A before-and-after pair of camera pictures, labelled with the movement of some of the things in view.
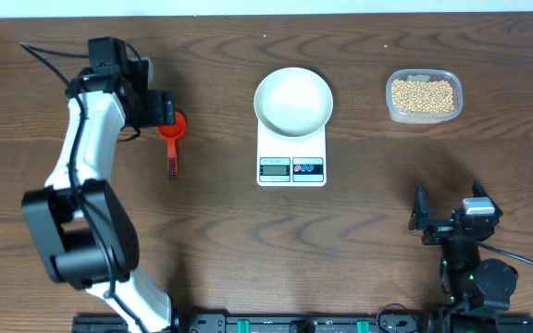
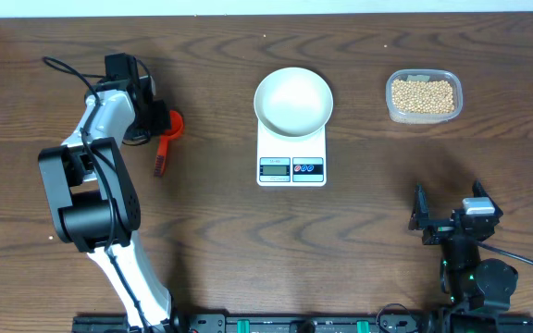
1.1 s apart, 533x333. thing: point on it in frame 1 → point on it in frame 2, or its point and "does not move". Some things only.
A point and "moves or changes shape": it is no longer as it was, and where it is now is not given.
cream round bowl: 292,102 does not move
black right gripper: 420,218 does not move
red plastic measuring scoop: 171,133 moves or changes shape
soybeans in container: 426,96 does not move
